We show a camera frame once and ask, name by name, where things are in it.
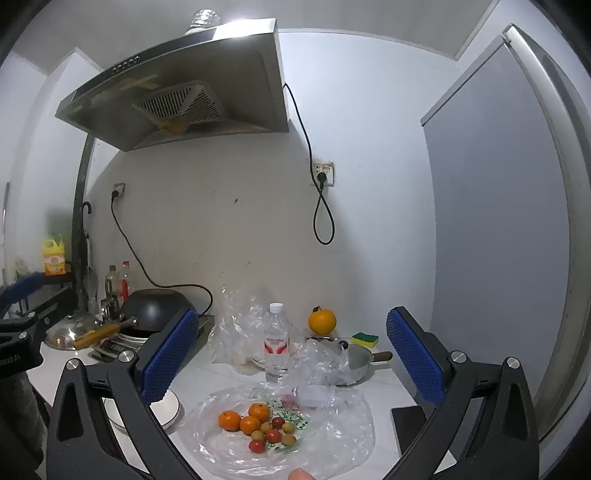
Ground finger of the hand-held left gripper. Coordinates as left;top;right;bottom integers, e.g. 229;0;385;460
0;272;46;306
25;288;79;337

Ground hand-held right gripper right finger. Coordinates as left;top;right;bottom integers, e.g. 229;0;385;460
386;305;540;480

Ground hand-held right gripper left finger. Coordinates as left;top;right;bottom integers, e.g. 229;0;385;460
46;308;200;480

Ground white plate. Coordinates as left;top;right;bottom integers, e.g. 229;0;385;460
104;390;182;432

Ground person's left forearm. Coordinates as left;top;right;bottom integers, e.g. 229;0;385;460
0;369;47;480

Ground steel pot lid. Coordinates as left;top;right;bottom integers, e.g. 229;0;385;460
44;310;100;352

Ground yellow detergent bottle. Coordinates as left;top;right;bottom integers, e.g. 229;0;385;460
43;233;66;277

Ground steel induction cooker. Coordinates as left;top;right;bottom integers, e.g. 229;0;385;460
92;314;216;365

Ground small steel pan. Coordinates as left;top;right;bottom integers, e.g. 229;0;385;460
318;339;393;386

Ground glass oil bottle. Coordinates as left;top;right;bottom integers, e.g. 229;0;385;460
104;265;120;315

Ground black flat device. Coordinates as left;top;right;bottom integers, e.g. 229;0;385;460
390;405;458;462

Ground crumpled clear plastic bag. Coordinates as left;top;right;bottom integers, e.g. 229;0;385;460
286;339;365;409
210;288;278;365

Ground red label bottle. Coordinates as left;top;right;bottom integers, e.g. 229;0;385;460
119;261;134;303

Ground white dish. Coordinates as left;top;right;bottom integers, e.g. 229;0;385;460
233;353;269;371

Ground large orange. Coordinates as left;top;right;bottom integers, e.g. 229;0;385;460
308;305;338;336

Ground clear water bottle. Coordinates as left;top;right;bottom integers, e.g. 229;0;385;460
264;302;291;384

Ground dark vertical pipe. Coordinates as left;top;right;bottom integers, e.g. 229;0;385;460
70;134;95;301

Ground grey refrigerator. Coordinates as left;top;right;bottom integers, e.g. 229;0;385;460
419;23;591;444

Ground steel range hood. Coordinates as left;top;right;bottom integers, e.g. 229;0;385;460
55;18;291;152

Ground black wire rack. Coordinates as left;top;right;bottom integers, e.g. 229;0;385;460
14;261;77;315

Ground black wok wooden handle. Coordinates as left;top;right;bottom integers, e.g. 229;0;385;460
73;288;198;350

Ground black cooker cable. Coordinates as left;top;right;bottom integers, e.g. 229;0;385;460
110;190;214;319

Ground black range hood cable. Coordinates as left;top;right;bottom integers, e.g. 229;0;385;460
281;82;336;246

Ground foil exhaust duct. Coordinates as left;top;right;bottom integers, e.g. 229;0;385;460
186;8;223;34

